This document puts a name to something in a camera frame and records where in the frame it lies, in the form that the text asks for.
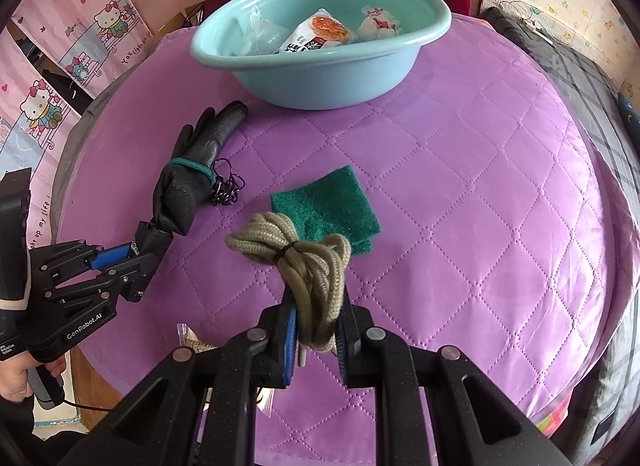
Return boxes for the white plastic bag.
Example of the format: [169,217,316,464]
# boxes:
[356,4,405,41]

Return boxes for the person's left hand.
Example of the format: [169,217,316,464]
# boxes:
[0,353,68,403]

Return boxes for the green scouring pad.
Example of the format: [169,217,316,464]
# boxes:
[270,164,383,253]

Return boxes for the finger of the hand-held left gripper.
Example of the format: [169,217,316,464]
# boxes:
[30,241,136,271]
[42,253,162,304]

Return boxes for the floral printed sheet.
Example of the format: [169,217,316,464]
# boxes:
[537,393,573,442]

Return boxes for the black cable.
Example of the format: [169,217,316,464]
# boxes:
[62,397,108,415]

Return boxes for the white charging cables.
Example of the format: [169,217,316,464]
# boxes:
[495,0,536,16]

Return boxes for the pink cartoon curtain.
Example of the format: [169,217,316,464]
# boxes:
[10,0,156,96]
[0,28,83,251]

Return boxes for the dark blue printed pillow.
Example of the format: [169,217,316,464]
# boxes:
[617,90,640,147]

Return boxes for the purple quilted blanket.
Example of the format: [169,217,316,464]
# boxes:
[55,10,631,466]

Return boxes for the teal plastic basin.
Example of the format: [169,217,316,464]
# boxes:
[190,0,453,110]

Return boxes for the white snack packet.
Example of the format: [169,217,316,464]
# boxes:
[277,9,358,54]

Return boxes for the beige snack packet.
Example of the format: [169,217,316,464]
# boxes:
[176,323,223,354]

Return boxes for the olive rope bundle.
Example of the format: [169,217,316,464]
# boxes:
[225,212,352,353]

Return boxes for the dark plaid bed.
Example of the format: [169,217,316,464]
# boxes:
[480,6,640,227]

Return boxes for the black work gloves pair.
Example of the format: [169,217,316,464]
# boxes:
[152,100,249,237]

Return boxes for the clear plastic bag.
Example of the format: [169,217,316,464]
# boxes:
[235,3,288,54]

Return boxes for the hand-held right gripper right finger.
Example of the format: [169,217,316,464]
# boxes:
[336,303,573,466]

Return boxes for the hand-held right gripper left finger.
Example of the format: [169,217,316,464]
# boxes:
[57,291,301,466]

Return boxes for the black hair ties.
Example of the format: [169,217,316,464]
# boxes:
[209,158,246,207]

